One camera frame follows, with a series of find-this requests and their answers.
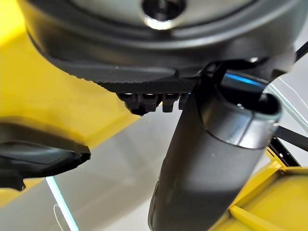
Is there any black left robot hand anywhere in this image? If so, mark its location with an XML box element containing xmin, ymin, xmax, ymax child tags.
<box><xmin>24</xmin><ymin>0</ymin><xmax>308</xmax><ymax>231</ymax></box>

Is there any yellow metal shelf board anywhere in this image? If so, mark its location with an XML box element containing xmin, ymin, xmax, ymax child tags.
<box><xmin>0</xmin><ymin>0</ymin><xmax>140</xmax><ymax>157</ymax></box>
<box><xmin>211</xmin><ymin>146</ymin><xmax>308</xmax><ymax>231</ymax></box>

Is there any black sole-shaped part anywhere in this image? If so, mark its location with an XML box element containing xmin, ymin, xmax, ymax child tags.
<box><xmin>0</xmin><ymin>117</ymin><xmax>92</xmax><ymax>191</ymax></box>

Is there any black perforated shelf post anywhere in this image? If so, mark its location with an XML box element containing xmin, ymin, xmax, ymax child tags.
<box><xmin>266</xmin><ymin>124</ymin><xmax>308</xmax><ymax>167</ymax></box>

